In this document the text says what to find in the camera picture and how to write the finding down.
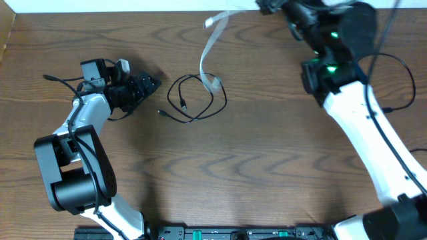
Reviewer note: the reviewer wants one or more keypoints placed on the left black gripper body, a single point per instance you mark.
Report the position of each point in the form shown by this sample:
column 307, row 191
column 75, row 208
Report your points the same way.
column 127, row 94

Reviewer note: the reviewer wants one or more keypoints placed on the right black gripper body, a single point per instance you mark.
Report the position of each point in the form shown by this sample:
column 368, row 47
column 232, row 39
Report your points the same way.
column 305, row 24

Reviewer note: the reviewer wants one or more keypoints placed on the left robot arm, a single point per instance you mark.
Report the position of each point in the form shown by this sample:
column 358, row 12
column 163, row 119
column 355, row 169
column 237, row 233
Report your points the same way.
column 76, row 172

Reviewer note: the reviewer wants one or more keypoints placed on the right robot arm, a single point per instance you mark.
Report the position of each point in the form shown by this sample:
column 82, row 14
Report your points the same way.
column 341, row 35

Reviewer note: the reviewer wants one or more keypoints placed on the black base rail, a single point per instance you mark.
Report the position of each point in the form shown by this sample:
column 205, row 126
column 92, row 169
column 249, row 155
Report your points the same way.
column 185, row 233

